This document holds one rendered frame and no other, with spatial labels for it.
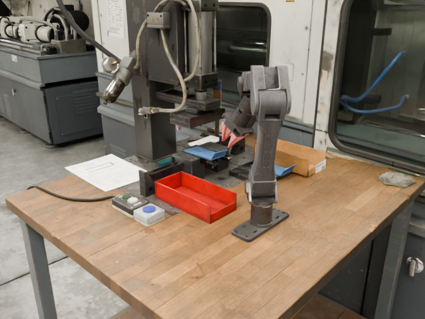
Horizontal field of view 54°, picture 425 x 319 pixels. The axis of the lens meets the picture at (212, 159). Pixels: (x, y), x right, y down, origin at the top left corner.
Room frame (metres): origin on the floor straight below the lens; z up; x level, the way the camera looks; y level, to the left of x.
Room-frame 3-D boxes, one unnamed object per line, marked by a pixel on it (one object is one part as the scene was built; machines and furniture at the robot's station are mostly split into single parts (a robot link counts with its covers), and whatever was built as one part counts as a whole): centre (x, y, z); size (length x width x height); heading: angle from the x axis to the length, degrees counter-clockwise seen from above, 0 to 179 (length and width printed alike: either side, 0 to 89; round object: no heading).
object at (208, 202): (1.18, 0.06, 0.93); 0.25 x 0.12 x 0.06; 47
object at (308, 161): (1.52, -0.30, 0.93); 0.25 x 0.13 x 0.08; 47
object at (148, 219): (1.09, 0.19, 0.90); 0.07 x 0.07 x 0.06; 47
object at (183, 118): (1.48, 0.10, 1.22); 0.26 x 0.18 x 0.30; 47
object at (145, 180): (1.26, 0.21, 0.95); 0.06 x 0.03 x 0.09; 137
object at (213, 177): (1.51, 0.08, 0.88); 0.65 x 0.50 x 0.03; 137
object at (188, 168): (1.44, 0.04, 0.94); 0.20 x 0.10 x 0.07; 137
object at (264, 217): (1.05, -0.14, 0.94); 0.20 x 0.07 x 0.08; 137
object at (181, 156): (1.44, 0.04, 0.98); 0.20 x 0.10 x 0.01; 137
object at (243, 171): (1.41, -0.18, 0.91); 0.17 x 0.16 x 0.02; 137
